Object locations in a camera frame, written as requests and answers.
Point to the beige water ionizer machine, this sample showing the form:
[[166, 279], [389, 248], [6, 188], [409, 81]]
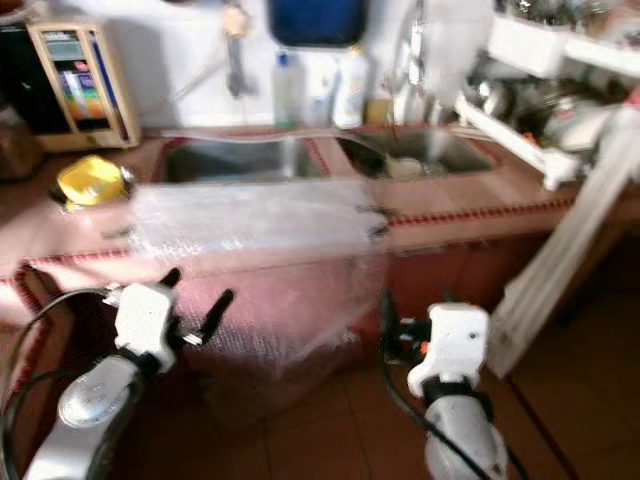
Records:
[[75, 85]]

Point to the white plastic bottle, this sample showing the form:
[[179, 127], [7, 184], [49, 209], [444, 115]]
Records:
[[352, 90]]

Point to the clear bubble wrap sheet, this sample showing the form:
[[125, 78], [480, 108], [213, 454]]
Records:
[[260, 270]]

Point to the clear bottle blue cap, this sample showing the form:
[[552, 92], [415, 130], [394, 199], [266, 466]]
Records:
[[286, 95]]

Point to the metal faucet pipe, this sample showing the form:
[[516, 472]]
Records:
[[236, 60]]

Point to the white slatted board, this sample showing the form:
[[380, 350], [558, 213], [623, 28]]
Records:
[[570, 250]]

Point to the blue hanging basin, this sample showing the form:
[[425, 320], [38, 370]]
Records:
[[318, 22]]

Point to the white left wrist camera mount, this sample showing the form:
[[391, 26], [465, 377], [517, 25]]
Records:
[[148, 320]]

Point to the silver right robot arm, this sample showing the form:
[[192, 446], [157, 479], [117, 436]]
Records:
[[465, 430]]

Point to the white dish rack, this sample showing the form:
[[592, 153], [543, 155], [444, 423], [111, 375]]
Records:
[[540, 110]]

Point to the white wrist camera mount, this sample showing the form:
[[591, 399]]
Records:
[[148, 320], [452, 345]]

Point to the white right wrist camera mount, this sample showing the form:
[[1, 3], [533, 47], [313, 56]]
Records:
[[452, 345]]

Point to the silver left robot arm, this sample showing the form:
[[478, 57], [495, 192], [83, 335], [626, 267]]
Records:
[[90, 400]]

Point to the stainless steel sink basin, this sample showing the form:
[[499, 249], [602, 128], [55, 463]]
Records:
[[240, 162], [420, 155]]

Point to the white hanging cloth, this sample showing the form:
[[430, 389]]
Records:
[[458, 50]]

